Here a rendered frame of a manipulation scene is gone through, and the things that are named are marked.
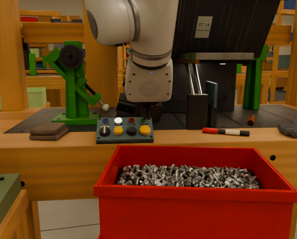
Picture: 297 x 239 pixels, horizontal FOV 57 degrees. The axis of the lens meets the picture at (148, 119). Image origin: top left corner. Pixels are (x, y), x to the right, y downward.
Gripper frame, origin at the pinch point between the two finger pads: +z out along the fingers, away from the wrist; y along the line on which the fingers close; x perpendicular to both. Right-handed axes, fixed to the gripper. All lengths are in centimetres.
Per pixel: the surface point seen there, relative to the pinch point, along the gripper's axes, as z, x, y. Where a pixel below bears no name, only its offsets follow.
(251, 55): -6.4, 13.7, 29.0
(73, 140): 11.4, 0.1, -19.1
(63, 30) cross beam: 21, 73, -33
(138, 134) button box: 7.9, -1.1, -2.0
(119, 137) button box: 7.9, -2.1, -6.8
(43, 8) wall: 427, 924, -284
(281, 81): 546, 660, 542
